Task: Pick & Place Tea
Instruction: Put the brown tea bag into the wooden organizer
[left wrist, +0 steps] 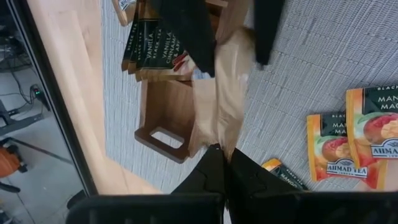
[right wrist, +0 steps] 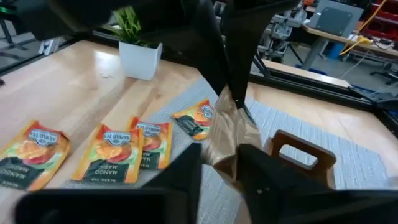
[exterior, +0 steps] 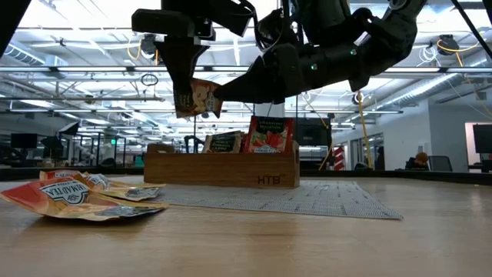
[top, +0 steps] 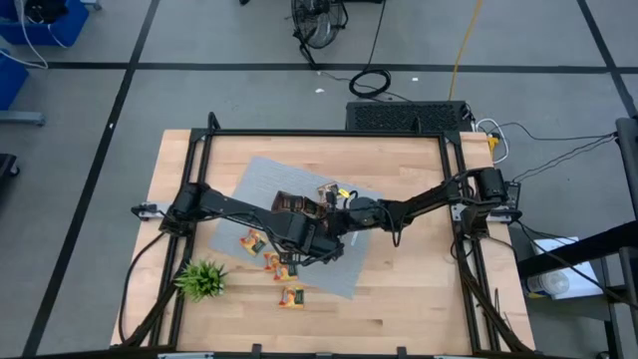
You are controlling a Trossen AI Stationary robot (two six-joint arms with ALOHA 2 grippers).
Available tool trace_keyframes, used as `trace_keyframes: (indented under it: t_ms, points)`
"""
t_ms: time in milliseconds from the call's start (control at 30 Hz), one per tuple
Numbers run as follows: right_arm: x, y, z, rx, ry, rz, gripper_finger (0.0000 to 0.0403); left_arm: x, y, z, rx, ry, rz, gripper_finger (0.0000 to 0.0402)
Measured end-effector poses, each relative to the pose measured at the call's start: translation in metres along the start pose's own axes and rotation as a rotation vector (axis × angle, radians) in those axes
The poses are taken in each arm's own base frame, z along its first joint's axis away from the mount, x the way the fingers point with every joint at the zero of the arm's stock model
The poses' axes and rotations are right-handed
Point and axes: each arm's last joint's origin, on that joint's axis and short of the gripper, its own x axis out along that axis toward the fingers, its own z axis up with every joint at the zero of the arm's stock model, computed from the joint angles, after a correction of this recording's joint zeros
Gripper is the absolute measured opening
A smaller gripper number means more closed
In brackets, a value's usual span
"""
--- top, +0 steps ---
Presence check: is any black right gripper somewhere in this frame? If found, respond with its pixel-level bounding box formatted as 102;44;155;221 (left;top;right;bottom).
326;190;388;233

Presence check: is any wooden three-compartment tray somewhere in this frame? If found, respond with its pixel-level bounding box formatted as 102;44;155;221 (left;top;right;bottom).
271;190;330;220

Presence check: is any grey ribbed mat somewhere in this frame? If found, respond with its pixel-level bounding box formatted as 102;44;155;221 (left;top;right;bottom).
207;156;384;300

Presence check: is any black perforated computer case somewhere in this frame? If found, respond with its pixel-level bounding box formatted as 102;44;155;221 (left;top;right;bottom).
345;100;474;134

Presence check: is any spiky green artificial plant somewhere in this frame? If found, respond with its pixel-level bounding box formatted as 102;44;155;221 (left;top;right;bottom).
172;259;228;303

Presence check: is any black floor fan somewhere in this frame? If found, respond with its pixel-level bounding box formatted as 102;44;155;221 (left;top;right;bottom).
286;0;349;66

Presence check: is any black power adapter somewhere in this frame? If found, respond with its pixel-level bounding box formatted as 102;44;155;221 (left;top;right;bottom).
503;179;522;206

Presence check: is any black metal rack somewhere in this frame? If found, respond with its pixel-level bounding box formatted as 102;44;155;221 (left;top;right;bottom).
515;117;638;359

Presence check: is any white box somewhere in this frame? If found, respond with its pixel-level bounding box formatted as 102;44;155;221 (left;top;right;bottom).
522;236;604;301

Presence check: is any large blue storage bin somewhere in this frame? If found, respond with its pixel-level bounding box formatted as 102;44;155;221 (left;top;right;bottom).
0;0;91;47

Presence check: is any black chair base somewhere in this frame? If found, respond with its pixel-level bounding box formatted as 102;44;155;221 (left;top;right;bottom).
0;153;21;200

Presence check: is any grey metal foot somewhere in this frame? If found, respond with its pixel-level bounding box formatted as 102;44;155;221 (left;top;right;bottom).
0;110;46;127

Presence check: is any small blue storage bin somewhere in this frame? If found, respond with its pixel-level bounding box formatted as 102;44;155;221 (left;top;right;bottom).
0;49;30;112

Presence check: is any black device in bin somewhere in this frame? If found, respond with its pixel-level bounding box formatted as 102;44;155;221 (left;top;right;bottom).
23;0;70;25

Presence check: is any black aluminium table frame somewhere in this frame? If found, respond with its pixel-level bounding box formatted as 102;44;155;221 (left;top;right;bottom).
112;112;537;359

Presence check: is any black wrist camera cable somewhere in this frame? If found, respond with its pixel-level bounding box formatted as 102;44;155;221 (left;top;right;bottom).
343;187;406;249

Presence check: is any coiled black floor cable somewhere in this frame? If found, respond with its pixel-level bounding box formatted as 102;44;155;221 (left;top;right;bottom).
347;0;395;100

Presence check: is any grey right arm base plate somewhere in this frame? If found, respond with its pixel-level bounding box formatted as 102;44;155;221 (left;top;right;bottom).
451;203;523;224

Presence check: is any grey left arm base plate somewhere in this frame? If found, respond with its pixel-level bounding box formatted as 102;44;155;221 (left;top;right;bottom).
132;201;173;221

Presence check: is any white power cable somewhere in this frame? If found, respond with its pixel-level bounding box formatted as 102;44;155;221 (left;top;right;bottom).
476;118;510;166

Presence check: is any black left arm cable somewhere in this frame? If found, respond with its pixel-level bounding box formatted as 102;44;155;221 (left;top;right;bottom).
118;231;168;345

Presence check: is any yellow floor cable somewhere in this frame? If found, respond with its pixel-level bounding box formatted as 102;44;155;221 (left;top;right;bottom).
447;0;483;102

